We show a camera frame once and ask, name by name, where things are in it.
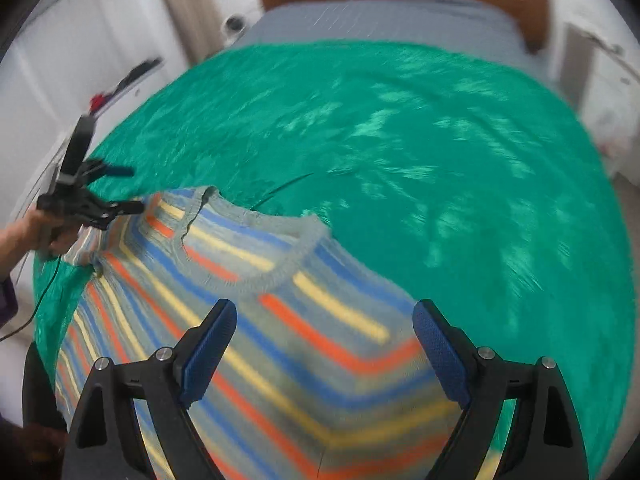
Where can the grey bed sheet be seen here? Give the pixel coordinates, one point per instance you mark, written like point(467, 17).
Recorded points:
point(380, 20)

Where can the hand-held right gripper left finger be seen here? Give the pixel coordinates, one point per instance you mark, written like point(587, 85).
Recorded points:
point(207, 355)

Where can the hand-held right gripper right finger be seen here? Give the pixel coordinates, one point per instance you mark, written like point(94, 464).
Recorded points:
point(442, 355)

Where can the brown wooden headboard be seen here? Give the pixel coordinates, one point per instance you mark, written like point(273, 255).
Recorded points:
point(525, 5)

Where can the black and red wall items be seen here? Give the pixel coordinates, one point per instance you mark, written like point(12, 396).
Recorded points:
point(125, 80)

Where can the person's left hand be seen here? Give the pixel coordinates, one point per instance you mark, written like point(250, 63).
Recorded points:
point(42, 232)

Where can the striped knit sweater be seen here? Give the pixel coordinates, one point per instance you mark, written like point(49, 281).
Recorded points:
point(280, 320)

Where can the beige curtain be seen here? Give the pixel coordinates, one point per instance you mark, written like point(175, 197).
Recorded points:
point(192, 10)

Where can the green blanket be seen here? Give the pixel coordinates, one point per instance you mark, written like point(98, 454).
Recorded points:
point(425, 150)

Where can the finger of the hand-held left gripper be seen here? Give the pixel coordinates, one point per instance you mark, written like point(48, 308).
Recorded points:
point(127, 207)
point(115, 170)

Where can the white shelf unit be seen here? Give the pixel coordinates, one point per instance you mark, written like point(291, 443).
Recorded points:
point(605, 100)

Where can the thin black thread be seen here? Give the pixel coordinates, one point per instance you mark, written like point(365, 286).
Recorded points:
point(280, 190)

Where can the small round white device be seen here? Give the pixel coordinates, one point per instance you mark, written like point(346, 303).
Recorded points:
point(233, 23)

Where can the person's left forearm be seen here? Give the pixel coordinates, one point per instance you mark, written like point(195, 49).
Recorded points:
point(7, 270)

